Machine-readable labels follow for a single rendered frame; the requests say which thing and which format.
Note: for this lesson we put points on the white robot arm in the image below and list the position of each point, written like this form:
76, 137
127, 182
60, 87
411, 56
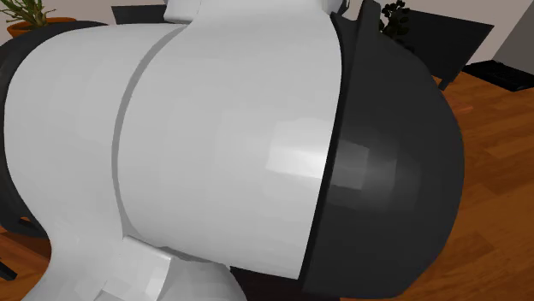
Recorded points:
217, 137

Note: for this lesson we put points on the dark leafy plant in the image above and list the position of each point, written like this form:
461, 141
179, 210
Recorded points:
395, 20

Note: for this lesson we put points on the dark chair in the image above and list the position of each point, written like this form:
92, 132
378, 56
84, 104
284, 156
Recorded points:
137, 13

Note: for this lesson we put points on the black table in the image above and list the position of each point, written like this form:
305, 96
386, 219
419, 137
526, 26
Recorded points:
442, 41

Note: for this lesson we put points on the black floor mat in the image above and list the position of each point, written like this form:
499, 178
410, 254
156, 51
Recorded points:
500, 74

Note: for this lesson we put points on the potted green plant orange pot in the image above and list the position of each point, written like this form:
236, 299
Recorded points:
29, 16

